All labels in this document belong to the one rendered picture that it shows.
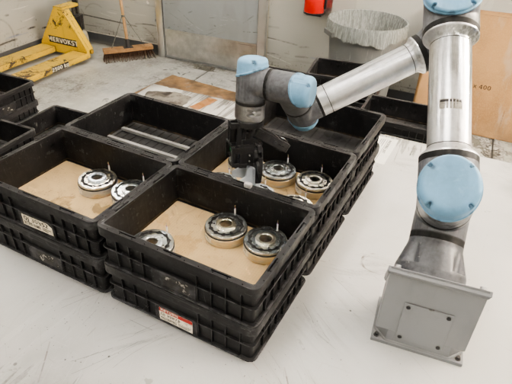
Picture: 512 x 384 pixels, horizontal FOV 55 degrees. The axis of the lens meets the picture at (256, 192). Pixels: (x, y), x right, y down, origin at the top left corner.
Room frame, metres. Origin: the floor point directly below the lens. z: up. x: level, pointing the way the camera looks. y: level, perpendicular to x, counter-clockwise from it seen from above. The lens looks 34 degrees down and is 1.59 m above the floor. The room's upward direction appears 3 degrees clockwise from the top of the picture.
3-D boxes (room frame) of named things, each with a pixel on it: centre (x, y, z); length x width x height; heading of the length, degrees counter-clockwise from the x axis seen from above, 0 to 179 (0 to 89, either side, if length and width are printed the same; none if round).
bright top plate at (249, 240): (0.88, -0.03, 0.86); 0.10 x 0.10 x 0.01
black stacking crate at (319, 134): (1.40, -0.16, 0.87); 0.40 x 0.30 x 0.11; 64
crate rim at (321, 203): (1.13, -0.03, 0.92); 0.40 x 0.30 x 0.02; 64
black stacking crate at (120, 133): (1.31, 0.33, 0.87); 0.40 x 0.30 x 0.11; 64
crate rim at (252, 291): (0.87, 0.10, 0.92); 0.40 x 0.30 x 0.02; 64
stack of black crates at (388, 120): (2.22, -0.70, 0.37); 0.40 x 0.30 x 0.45; 68
